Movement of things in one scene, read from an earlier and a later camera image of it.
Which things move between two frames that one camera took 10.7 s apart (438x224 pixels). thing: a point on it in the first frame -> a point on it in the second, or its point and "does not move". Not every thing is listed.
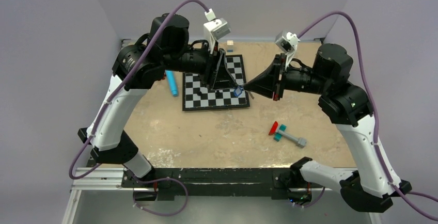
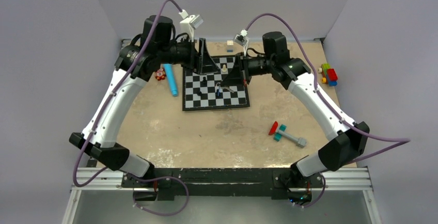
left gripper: [222, 79] -> [200, 61]
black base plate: [166, 183] does not move
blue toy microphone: [170, 76] does not move
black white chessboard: [196, 96] does not move
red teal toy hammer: [282, 132] does not move
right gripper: [268, 81] -> [235, 76]
